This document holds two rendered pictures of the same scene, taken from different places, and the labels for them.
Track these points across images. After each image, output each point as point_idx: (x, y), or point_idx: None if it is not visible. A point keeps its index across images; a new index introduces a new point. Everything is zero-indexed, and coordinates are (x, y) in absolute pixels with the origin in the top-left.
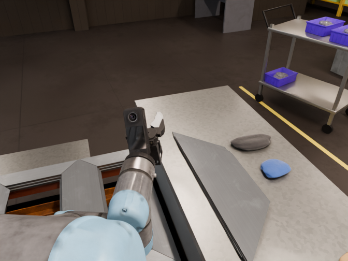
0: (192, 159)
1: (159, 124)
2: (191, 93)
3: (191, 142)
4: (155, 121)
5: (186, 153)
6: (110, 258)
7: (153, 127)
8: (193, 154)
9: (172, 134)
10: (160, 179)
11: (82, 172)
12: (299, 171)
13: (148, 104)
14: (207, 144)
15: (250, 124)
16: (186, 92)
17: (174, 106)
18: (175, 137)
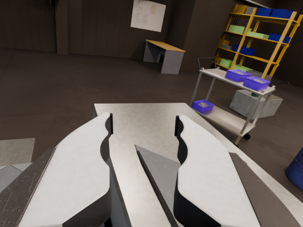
0: (165, 190)
1: (241, 193)
2: (152, 105)
3: (161, 162)
4: (204, 170)
5: (155, 179)
6: None
7: (213, 221)
8: (165, 181)
9: (134, 148)
10: (113, 207)
11: (6, 184)
12: (298, 218)
13: (108, 110)
14: (179, 166)
15: None
16: (147, 103)
17: (136, 115)
18: (140, 153)
